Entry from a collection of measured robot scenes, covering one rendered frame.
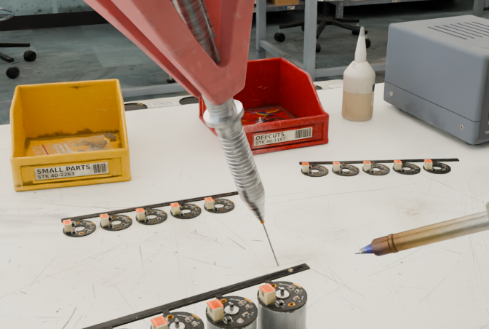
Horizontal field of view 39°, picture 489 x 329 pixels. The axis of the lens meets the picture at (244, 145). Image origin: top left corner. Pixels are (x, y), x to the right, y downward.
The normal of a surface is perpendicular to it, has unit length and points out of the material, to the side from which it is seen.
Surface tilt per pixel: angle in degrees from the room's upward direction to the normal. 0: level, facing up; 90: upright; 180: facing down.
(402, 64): 90
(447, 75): 90
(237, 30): 99
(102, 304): 0
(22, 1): 90
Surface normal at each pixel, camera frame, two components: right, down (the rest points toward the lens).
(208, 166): 0.00, -0.92
